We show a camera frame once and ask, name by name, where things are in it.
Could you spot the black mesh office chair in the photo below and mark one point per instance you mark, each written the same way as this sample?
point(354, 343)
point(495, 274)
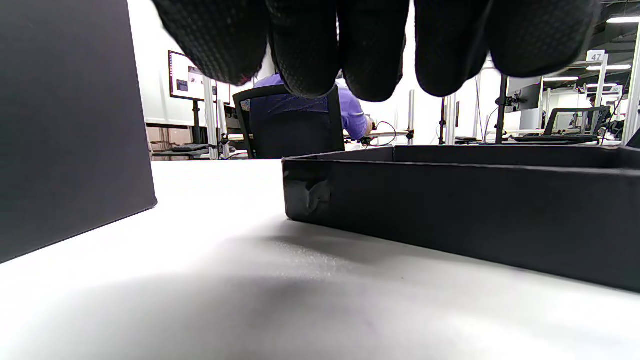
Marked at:
point(295, 135)

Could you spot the black monitor on pole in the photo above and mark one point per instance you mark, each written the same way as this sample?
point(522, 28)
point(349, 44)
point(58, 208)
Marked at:
point(530, 97)

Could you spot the black chair with thin frame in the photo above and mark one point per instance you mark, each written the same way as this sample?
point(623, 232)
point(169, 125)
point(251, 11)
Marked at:
point(552, 122)

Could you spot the white number sign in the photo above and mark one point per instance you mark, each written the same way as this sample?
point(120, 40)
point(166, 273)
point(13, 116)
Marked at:
point(595, 56)

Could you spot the ceiling light strip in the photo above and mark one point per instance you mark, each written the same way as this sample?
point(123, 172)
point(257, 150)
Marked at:
point(624, 20)
point(560, 79)
point(607, 67)

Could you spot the white metal post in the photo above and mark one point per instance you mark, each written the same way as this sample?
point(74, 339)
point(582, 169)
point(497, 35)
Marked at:
point(633, 90)
point(210, 120)

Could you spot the dark keyboard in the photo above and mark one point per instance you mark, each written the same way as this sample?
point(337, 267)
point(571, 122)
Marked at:
point(190, 147)
point(555, 138)

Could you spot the large wall monitor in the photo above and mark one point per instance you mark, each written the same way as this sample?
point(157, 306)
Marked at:
point(182, 75)

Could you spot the black gift box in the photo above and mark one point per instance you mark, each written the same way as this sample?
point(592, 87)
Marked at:
point(65, 125)

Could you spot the black cardboard box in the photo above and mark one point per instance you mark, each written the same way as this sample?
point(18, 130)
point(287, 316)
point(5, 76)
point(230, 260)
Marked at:
point(450, 210)

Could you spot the person's right hand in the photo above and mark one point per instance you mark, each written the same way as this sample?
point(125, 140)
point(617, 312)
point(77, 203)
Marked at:
point(370, 40)

